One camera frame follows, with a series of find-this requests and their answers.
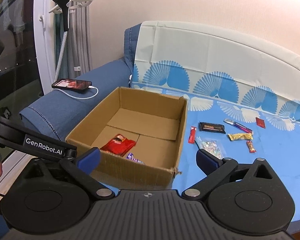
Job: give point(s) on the small red orange candy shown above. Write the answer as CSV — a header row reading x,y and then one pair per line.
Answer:
x,y
250,147

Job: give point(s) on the white blue patterned sofa cover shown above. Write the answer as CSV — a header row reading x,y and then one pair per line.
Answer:
x,y
224,74

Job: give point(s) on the yellow snack bar wrapper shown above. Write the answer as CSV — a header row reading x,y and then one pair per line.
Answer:
x,y
240,136

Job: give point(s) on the purple snack wrapper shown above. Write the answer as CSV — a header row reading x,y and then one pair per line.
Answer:
x,y
131,157

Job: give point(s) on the brown cardboard box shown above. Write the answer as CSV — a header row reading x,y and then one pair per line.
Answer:
x,y
155,122

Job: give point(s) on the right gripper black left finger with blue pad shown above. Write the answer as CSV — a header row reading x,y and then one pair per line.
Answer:
x,y
49,197

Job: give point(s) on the clear bag of candies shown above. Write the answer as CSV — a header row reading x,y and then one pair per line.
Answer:
x,y
214,147

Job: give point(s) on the white hanger stand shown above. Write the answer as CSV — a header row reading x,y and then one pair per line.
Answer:
x,y
72,5

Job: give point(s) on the red stick snack packet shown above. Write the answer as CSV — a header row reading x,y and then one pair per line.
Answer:
x,y
192,136

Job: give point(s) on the purple pink stick packet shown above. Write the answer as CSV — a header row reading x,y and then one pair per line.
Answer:
x,y
238,126

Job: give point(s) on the black smartphone red screen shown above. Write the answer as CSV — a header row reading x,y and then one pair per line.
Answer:
x,y
71,84

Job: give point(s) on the blue sofa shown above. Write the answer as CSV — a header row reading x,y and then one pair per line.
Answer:
x,y
56,114

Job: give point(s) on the white window frame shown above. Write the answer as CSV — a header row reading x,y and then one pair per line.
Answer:
x,y
44,38

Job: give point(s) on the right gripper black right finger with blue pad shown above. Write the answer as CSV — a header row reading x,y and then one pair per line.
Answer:
x,y
245,198

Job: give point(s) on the black garment steamer head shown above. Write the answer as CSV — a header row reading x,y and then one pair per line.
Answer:
x,y
63,4

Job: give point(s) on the small red square packet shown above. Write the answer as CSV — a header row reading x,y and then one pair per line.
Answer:
x,y
260,122

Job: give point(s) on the black chocolate bar wrapper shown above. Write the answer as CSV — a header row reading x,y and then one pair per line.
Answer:
x,y
209,127

